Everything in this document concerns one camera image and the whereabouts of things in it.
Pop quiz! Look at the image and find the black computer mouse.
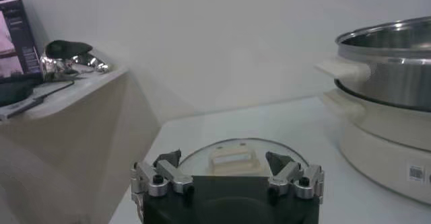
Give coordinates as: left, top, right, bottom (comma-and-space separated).
0, 80, 34, 108

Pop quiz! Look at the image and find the perforated steel steamer basket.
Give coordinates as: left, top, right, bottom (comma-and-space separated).
314, 15, 431, 112

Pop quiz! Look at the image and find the black open laptop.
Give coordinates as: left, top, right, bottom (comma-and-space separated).
0, 0, 43, 85

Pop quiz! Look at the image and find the black desk cable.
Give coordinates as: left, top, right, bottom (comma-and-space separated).
33, 80, 75, 104

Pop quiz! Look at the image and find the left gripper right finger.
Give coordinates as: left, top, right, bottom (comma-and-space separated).
265, 151, 325, 201

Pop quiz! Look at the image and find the white side table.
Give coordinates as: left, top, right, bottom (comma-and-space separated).
0, 65, 162, 224

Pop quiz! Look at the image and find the grey usb hub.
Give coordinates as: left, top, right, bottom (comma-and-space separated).
0, 96, 45, 121

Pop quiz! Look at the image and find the chrome and black headset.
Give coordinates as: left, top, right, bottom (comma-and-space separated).
39, 39, 111, 82

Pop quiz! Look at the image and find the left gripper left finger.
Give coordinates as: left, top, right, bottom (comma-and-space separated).
130, 149, 195, 198

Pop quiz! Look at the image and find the glass pot lid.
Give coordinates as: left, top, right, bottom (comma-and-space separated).
177, 137, 310, 179

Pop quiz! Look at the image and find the cream electric cooker base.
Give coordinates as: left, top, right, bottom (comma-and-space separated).
322, 89, 431, 206

